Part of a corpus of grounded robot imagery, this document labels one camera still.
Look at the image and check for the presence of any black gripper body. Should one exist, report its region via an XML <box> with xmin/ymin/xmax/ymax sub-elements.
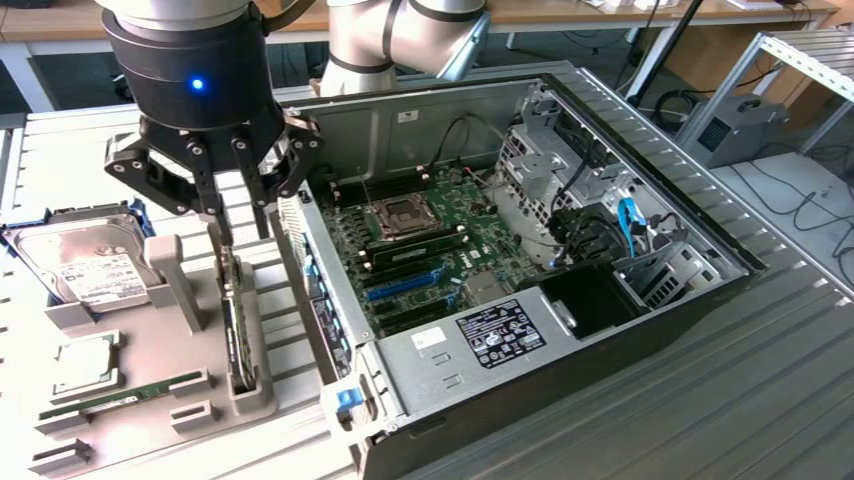
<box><xmin>99</xmin><ymin>9</ymin><xmax>289</xmax><ymax>175</ymax></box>

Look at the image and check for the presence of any low-profile graphics card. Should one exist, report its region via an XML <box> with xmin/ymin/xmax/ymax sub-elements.
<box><xmin>209</xmin><ymin>219</ymin><xmax>261</xmax><ymax>394</ymax></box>

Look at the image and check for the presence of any blue disk carrier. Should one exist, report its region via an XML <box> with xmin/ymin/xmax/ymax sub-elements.
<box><xmin>0</xmin><ymin>196</ymin><xmax>160</xmax><ymax>307</ymax></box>

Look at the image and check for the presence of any silver hard disk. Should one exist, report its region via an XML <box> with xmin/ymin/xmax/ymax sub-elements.
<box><xmin>3</xmin><ymin>214</ymin><xmax>152</xmax><ymax>314</ymax></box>

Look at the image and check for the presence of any installed RAM stick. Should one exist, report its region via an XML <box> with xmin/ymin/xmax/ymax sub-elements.
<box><xmin>366</xmin><ymin>233</ymin><xmax>470</xmax><ymax>267</ymax></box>

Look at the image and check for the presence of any green motherboard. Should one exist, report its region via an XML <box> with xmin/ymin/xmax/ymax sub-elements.
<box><xmin>312</xmin><ymin>169</ymin><xmax>555</xmax><ymax>341</ymax></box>

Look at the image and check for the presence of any blue expansion slot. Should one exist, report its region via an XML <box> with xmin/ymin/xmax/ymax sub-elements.
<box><xmin>364</xmin><ymin>273</ymin><xmax>446</xmax><ymax>301</ymax></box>

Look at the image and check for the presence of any grey parts rack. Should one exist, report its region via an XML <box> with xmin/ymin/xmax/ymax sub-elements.
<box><xmin>25</xmin><ymin>233</ymin><xmax>280</xmax><ymax>477</ymax></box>

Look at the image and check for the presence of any perforated silver drive cage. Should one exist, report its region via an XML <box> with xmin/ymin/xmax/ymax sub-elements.
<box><xmin>494</xmin><ymin>122</ymin><xmax>606</xmax><ymax>256</ymax></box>

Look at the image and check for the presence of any silver CPU chip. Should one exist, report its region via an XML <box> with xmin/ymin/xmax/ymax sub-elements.
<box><xmin>52</xmin><ymin>339</ymin><xmax>115</xmax><ymax>394</ymax></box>

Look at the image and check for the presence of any silver chipset heatsink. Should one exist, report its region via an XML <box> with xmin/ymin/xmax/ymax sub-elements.
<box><xmin>463</xmin><ymin>273</ymin><xmax>515</xmax><ymax>306</ymax></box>

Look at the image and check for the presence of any green RAM stick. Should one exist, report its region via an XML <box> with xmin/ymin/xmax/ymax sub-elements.
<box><xmin>37</xmin><ymin>369</ymin><xmax>201</xmax><ymax>421</ymax></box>

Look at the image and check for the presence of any silver power supply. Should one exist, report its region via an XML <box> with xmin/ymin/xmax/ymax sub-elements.
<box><xmin>370</xmin><ymin>285</ymin><xmax>586</xmax><ymax>419</ymax></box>

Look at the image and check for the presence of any black fan shroud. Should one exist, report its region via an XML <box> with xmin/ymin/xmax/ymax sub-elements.
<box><xmin>536</xmin><ymin>263</ymin><xmax>652</xmax><ymax>341</ymax></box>

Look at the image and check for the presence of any silver disk bay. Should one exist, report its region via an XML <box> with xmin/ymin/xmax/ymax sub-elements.
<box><xmin>599</xmin><ymin>164</ymin><xmax>728</xmax><ymax>314</ymax></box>

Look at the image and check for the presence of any black stand pole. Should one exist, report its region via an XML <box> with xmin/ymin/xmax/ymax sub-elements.
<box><xmin>638</xmin><ymin>0</ymin><xmax>703</xmax><ymax>106</ymax></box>

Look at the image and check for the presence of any grey cabinet unit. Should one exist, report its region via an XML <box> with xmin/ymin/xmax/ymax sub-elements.
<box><xmin>690</xmin><ymin>94</ymin><xmax>793</xmax><ymax>169</ymax></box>

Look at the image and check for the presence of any open black PC case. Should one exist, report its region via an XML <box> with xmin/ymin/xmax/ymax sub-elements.
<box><xmin>263</xmin><ymin>72</ymin><xmax>769</xmax><ymax>480</ymax></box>

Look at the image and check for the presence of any black camera cable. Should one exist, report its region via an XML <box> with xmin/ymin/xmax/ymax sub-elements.
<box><xmin>260</xmin><ymin>0</ymin><xmax>303</xmax><ymax>37</ymax></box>

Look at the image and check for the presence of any black power wire bundle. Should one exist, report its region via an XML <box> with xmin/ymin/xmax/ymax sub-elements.
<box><xmin>552</xmin><ymin>207</ymin><xmax>619</xmax><ymax>266</ymax></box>

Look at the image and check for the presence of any wooden desk white frame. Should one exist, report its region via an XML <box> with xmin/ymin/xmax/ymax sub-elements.
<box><xmin>0</xmin><ymin>0</ymin><xmax>842</xmax><ymax>114</ymax></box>

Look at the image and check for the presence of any blue data wire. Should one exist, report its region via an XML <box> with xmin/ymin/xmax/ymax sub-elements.
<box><xmin>616</xmin><ymin>197</ymin><xmax>646</xmax><ymax>261</ymax></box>

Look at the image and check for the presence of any aluminium frame slat table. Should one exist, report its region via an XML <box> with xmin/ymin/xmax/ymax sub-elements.
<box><xmin>672</xmin><ymin>27</ymin><xmax>854</xmax><ymax>156</ymax></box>

